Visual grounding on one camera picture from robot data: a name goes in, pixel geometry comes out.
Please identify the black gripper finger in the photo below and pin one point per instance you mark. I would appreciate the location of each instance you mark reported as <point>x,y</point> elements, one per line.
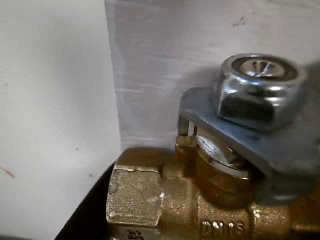
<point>85,217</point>

